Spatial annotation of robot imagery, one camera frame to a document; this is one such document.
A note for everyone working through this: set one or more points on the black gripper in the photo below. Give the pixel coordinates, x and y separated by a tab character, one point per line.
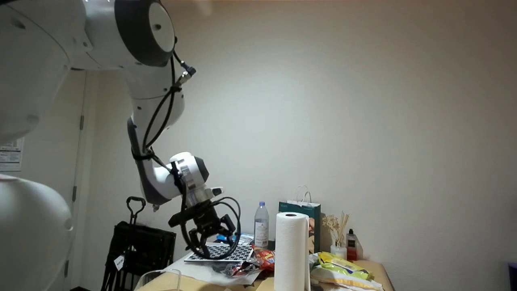
203	219

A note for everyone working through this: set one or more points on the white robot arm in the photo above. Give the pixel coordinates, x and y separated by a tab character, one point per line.
33	54

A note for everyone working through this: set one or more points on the grey keyboard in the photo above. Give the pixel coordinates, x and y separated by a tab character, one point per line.
237	255

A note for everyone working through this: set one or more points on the blue tissue pack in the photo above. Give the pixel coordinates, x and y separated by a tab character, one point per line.
243	239

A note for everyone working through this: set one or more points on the black red tool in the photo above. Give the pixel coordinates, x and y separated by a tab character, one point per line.
229	269

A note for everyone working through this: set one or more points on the large white flat board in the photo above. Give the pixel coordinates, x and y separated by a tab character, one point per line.
211	274

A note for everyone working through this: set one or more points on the clear plastic water bottle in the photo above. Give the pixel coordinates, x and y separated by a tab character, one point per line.
261	227

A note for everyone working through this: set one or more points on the red snack packet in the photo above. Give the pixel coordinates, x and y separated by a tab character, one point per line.
266	260

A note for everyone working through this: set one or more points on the white paper towel roll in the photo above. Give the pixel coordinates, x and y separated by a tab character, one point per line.
292	253

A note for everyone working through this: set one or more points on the green paper gift bag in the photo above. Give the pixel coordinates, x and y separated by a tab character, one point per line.
316	227

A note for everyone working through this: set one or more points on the jar of wooden sticks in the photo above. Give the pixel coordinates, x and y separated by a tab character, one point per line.
337	237

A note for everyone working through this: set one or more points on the yellow green snack packets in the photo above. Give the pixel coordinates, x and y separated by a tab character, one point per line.
337	265

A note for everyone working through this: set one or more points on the dark red-capped sauce bottle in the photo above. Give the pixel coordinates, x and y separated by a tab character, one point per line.
353	248

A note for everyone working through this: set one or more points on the white printed label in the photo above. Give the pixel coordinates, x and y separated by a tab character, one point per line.
11	156

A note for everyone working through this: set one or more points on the dark blue furniture piece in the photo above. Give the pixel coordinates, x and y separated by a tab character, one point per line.
513	278

